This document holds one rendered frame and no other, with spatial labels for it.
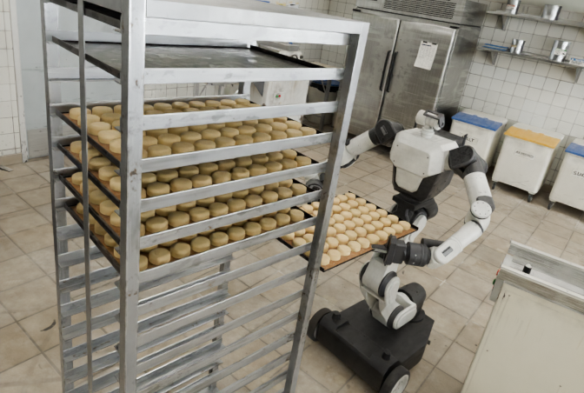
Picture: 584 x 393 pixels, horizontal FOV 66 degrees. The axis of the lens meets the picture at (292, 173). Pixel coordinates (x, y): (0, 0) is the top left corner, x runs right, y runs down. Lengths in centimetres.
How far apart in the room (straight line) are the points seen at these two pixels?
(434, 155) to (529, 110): 437
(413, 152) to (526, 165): 378
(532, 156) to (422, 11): 209
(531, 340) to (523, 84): 448
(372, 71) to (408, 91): 57
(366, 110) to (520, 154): 193
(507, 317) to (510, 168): 374
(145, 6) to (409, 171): 158
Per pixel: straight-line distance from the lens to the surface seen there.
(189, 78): 95
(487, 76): 650
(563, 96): 633
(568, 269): 249
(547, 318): 227
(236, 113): 104
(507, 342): 236
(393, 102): 598
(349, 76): 124
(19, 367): 272
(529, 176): 586
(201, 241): 120
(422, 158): 212
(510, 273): 221
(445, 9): 578
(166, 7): 87
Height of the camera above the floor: 187
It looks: 22 degrees down
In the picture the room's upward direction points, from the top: 9 degrees clockwise
